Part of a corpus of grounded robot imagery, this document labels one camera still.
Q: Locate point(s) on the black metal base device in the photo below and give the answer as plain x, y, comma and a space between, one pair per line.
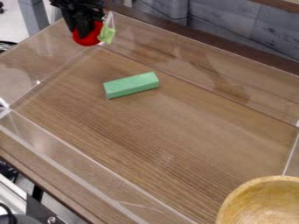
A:
26, 212

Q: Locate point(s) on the clear acrylic corner bracket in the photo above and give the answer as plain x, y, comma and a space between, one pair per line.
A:
108, 26

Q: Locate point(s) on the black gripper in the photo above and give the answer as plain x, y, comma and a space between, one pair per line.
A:
89, 12

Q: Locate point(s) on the grey table leg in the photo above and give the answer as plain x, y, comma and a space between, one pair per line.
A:
33, 15

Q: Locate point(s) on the red plush fruit green stem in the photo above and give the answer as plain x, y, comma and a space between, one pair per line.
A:
90, 39

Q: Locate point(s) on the wooden bowl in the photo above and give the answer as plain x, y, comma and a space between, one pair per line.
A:
265, 200

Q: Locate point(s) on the green rectangular block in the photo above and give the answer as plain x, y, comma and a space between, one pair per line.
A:
131, 85

